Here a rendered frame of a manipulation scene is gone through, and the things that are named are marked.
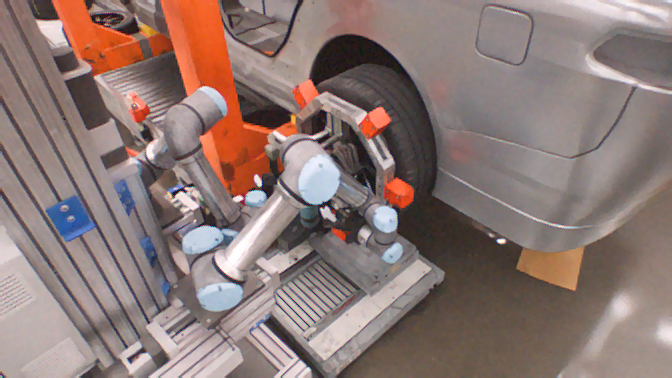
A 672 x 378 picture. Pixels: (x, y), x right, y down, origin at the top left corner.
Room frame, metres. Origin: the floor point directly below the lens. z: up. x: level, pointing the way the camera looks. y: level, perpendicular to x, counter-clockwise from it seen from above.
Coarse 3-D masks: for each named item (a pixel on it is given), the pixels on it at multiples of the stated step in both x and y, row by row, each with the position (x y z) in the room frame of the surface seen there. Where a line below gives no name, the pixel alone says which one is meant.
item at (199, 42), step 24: (168, 0) 1.75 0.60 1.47; (192, 0) 1.73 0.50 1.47; (216, 0) 1.79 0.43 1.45; (168, 24) 1.80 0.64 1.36; (192, 24) 1.72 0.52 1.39; (216, 24) 1.78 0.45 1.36; (192, 48) 1.70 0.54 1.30; (216, 48) 1.76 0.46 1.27; (192, 72) 1.72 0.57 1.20; (216, 72) 1.75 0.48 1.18; (240, 120) 1.79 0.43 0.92; (216, 144) 1.70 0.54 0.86; (240, 144) 1.77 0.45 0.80; (216, 168) 1.73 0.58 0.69; (240, 168) 1.75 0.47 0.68; (240, 192) 1.73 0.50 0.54
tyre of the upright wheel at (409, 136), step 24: (360, 72) 1.69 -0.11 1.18; (384, 72) 1.68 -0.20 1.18; (336, 96) 1.64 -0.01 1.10; (360, 96) 1.53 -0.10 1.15; (384, 96) 1.53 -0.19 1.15; (408, 96) 1.55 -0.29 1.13; (312, 120) 1.77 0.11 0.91; (408, 120) 1.46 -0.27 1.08; (408, 144) 1.39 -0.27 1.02; (432, 144) 1.45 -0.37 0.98; (408, 168) 1.35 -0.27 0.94; (432, 168) 1.43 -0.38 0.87
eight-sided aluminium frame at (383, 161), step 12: (324, 96) 1.61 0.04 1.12; (312, 108) 1.63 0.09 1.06; (324, 108) 1.57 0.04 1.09; (336, 108) 1.52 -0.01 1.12; (348, 108) 1.53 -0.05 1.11; (300, 120) 1.70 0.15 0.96; (348, 120) 1.46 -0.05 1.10; (360, 120) 1.44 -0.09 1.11; (300, 132) 1.71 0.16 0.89; (312, 132) 1.74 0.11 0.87; (360, 132) 1.42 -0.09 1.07; (372, 144) 1.38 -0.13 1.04; (372, 156) 1.37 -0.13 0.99; (384, 156) 1.38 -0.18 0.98; (384, 168) 1.32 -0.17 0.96; (384, 180) 1.32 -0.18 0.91; (348, 204) 1.54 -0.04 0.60; (384, 204) 1.33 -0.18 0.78
